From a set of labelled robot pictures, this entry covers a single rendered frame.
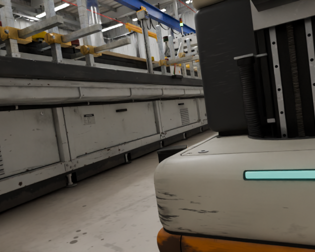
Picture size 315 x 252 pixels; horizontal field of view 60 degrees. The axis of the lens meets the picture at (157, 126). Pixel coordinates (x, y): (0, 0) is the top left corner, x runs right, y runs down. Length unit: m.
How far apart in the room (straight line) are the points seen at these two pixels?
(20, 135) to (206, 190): 1.22
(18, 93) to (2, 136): 0.29
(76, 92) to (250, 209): 1.24
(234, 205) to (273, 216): 0.07
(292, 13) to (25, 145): 1.36
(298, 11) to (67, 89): 1.16
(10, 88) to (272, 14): 1.05
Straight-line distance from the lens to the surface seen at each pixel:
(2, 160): 1.56
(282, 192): 0.54
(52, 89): 1.49
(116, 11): 12.98
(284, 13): 0.77
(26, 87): 1.40
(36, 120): 1.69
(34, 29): 1.33
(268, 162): 0.54
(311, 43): 0.79
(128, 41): 1.61
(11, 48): 1.38
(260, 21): 0.77
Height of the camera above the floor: 0.39
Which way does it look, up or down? 3 degrees down
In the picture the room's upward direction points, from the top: 8 degrees counter-clockwise
